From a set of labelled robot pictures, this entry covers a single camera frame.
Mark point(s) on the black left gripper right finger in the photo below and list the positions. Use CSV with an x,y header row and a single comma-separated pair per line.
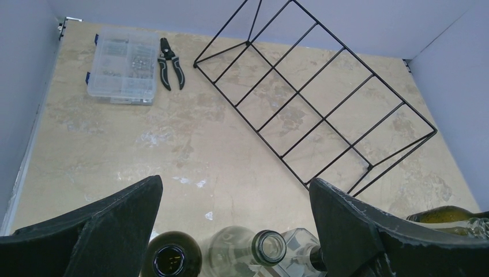
x,y
358,239

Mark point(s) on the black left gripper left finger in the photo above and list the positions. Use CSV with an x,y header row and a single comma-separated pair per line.
x,y
108,237

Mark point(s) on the clear champagne bottle black label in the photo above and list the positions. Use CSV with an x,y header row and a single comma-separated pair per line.
x,y
473,227

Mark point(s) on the olive green wine bottle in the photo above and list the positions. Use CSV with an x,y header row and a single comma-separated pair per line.
x,y
444,214

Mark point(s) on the square clear bottle black cap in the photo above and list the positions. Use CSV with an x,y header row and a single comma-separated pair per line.
x,y
297,261

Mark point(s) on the green wine bottle white label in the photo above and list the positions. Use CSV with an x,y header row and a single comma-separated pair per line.
x,y
172,254

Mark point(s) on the clear empty glass bottle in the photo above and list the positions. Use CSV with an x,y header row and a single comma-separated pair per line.
x,y
239,251

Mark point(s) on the clear plastic screw organizer box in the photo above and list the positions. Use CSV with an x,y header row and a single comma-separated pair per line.
x,y
124,66

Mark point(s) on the black wire wine rack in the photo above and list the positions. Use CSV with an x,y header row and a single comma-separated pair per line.
x,y
373,171

